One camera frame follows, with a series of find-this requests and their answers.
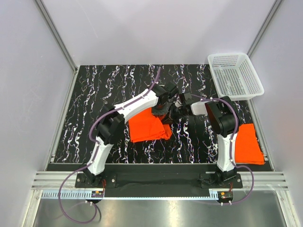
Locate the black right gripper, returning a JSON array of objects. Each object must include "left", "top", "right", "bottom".
[{"left": 160, "top": 104, "right": 186, "bottom": 125}]

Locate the orange t-shirt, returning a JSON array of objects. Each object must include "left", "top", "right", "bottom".
[
  {"left": 235, "top": 123, "right": 265, "bottom": 165},
  {"left": 128, "top": 108, "right": 172, "bottom": 143}
]

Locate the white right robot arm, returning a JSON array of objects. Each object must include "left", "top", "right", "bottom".
[{"left": 166, "top": 93, "right": 241, "bottom": 188}]

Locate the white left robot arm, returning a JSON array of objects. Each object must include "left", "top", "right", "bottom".
[{"left": 83, "top": 82, "right": 179, "bottom": 187}]

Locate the white plastic mesh basket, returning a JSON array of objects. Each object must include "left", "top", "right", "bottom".
[{"left": 207, "top": 52, "right": 264, "bottom": 101}]

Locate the folded orange t-shirt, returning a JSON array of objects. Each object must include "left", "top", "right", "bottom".
[{"left": 235, "top": 123, "right": 265, "bottom": 165}]

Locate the white slotted cable duct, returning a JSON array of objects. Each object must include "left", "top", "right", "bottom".
[{"left": 41, "top": 190, "right": 104, "bottom": 200}]

